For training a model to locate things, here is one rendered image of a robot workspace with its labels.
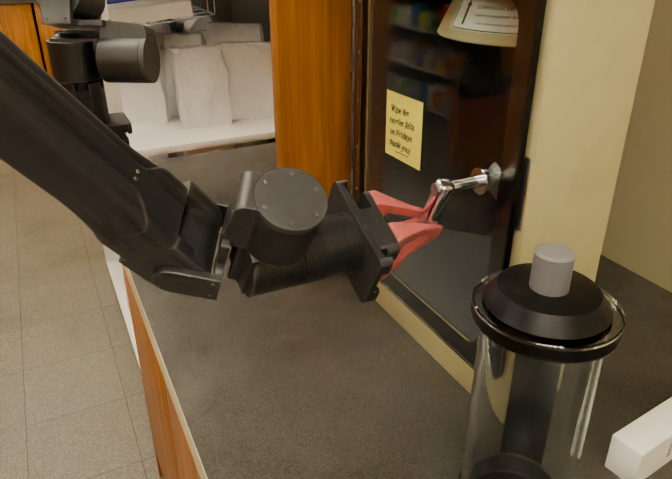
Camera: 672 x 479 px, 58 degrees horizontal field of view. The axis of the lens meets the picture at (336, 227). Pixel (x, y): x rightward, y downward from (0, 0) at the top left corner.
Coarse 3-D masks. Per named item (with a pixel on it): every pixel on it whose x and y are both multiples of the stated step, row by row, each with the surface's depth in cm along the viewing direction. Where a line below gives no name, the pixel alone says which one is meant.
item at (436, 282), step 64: (384, 0) 67; (448, 0) 57; (512, 0) 50; (384, 64) 70; (448, 64) 59; (512, 64) 51; (384, 128) 73; (448, 128) 61; (512, 128) 53; (384, 192) 76; (512, 192) 54; (448, 256) 66; (448, 320) 68
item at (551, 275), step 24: (528, 264) 47; (552, 264) 42; (504, 288) 44; (528, 288) 44; (552, 288) 43; (576, 288) 44; (504, 312) 43; (528, 312) 42; (552, 312) 41; (576, 312) 41; (600, 312) 42; (552, 336) 41; (576, 336) 41
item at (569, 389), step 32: (480, 288) 47; (480, 352) 46; (512, 352) 43; (480, 384) 47; (512, 384) 44; (544, 384) 43; (576, 384) 43; (480, 416) 48; (512, 416) 45; (544, 416) 44; (576, 416) 44; (480, 448) 49; (512, 448) 46; (544, 448) 45; (576, 448) 46
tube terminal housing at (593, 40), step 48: (576, 0) 48; (624, 0) 50; (576, 48) 50; (624, 48) 52; (576, 96) 52; (624, 96) 55; (528, 144) 53; (576, 144) 54; (528, 192) 54; (576, 192) 57; (528, 240) 57; (576, 240) 60; (384, 288) 83; (432, 336) 74
